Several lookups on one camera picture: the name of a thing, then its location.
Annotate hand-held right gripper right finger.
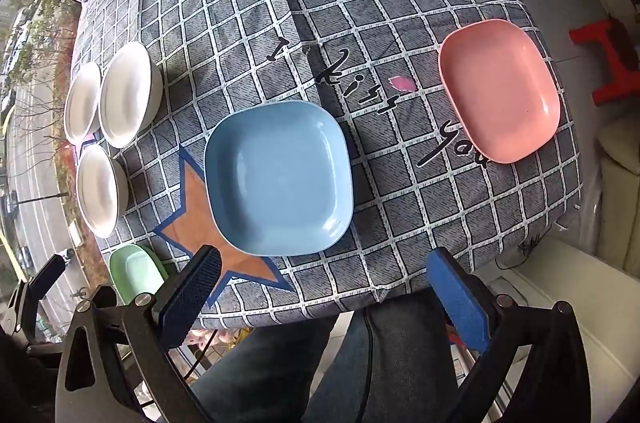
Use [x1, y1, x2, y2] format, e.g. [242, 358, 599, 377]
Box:
[426, 247, 593, 423]

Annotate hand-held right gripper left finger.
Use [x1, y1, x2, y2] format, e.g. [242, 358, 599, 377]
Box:
[55, 244, 223, 423]

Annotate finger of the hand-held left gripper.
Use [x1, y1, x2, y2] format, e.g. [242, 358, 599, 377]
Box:
[22, 254, 68, 304]

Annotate green square plate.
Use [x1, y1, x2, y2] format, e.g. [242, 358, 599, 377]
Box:
[109, 244, 171, 305]

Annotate small white bowl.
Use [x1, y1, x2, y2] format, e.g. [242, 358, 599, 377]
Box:
[76, 144, 130, 238]
[64, 62, 103, 144]

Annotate blue square plate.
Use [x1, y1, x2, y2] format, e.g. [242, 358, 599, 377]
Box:
[203, 102, 354, 256]

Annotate large white bowl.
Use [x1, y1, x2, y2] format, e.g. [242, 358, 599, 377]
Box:
[98, 42, 164, 149]

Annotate pink square plate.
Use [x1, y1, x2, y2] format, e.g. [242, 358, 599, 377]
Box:
[438, 19, 562, 164]

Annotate person's legs in jeans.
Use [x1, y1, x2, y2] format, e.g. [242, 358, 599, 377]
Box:
[190, 288, 481, 423]

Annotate beige sofa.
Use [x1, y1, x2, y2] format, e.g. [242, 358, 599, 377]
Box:
[597, 103, 640, 274]

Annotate red plastic stool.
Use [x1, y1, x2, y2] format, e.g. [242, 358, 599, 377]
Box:
[569, 18, 640, 106]

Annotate checked star-print tablecloth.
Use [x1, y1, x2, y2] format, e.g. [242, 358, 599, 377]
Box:
[70, 0, 583, 319]

